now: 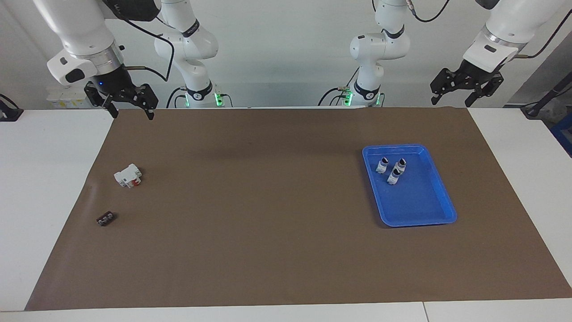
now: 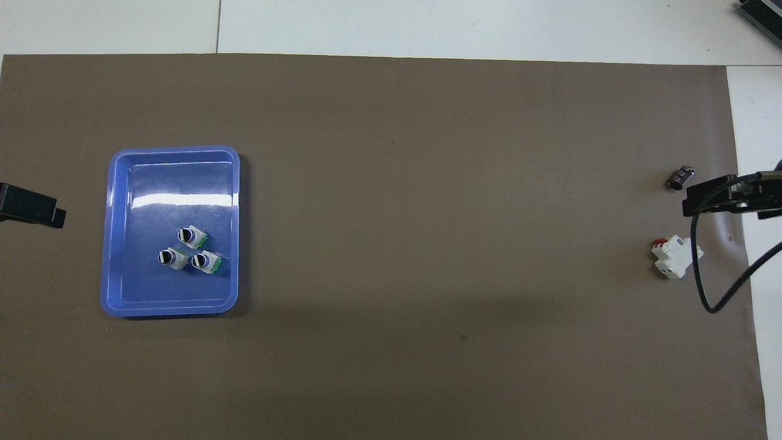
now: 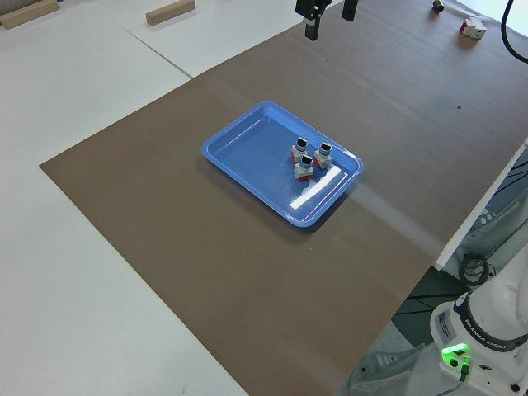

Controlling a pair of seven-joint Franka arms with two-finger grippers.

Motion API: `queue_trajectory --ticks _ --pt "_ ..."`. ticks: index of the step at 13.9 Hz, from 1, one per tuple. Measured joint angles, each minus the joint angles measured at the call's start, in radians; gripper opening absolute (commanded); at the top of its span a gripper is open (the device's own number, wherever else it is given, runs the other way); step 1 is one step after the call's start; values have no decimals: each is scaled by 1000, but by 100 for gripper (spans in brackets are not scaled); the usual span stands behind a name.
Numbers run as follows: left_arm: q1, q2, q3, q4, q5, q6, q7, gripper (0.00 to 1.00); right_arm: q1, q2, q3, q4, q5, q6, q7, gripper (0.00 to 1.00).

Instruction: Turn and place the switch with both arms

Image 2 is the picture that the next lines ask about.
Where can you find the grey ribbed metal device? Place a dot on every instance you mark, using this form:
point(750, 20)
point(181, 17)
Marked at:
point(763, 15)

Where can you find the brown table mat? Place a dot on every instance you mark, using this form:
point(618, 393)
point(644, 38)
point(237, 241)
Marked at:
point(391, 244)

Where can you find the small dark terminal block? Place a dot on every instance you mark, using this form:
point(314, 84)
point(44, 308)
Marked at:
point(681, 178)

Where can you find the white circuit breaker red lever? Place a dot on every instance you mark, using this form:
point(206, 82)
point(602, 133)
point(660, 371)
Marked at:
point(675, 256)

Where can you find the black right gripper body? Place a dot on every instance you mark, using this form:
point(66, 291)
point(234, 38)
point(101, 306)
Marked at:
point(767, 195)

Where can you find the blue plastic tray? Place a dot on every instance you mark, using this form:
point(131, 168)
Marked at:
point(177, 183)

